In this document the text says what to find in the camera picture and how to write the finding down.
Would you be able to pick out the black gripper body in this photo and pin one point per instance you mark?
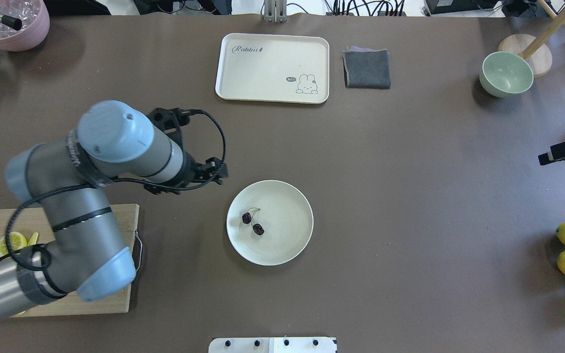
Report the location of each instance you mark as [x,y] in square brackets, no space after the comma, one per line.
[192,170]

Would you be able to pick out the dark red cherry pair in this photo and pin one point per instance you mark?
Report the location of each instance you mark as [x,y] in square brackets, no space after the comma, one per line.
[249,217]

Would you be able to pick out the round cream plate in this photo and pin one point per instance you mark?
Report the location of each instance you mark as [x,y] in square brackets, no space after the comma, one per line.
[285,214]

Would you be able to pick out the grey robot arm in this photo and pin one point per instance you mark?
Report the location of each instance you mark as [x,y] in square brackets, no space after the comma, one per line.
[64,237]

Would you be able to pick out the cream rabbit tray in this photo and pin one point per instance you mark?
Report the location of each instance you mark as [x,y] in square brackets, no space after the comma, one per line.
[273,68]

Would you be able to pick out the pink bowl with ice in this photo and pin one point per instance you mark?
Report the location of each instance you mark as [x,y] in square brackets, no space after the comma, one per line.
[24,24]

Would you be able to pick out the wooden cutting board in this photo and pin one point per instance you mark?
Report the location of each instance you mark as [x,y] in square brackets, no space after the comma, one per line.
[125,220]

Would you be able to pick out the lemon slice upper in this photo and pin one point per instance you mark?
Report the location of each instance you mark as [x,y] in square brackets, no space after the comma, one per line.
[17,241]

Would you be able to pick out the grey folded cloth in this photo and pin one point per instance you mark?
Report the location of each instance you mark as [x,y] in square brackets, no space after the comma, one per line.
[367,68]

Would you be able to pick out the pale green bowl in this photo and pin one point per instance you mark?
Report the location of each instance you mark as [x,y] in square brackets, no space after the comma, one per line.
[504,75]

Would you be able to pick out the wooden stand with round base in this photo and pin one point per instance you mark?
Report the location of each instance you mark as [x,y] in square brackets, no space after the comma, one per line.
[532,49]

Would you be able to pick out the metal camera post bracket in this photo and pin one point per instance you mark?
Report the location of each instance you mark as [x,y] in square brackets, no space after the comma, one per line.
[275,11]

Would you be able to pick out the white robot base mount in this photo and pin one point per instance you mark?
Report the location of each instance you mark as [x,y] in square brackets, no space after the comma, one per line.
[309,344]

